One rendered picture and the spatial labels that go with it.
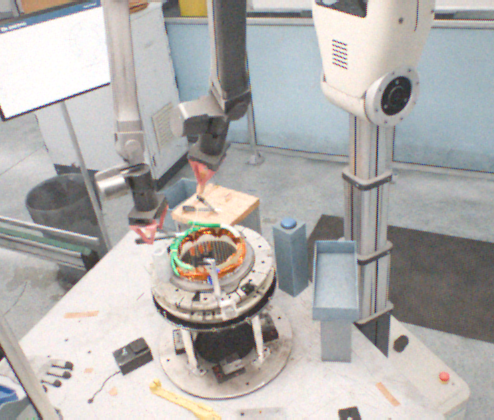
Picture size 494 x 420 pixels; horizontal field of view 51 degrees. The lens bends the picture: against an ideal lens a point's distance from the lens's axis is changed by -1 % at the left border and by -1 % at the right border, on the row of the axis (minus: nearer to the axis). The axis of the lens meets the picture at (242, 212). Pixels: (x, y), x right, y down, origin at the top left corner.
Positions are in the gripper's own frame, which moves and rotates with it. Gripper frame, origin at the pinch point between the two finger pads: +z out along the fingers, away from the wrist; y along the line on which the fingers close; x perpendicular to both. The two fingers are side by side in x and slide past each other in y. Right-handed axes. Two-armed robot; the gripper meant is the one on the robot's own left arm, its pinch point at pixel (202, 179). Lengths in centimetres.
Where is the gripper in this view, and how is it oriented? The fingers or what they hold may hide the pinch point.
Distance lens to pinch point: 120.2
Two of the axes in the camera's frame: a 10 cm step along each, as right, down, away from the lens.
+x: 9.2, 3.8, -0.9
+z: -2.3, 7.2, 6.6
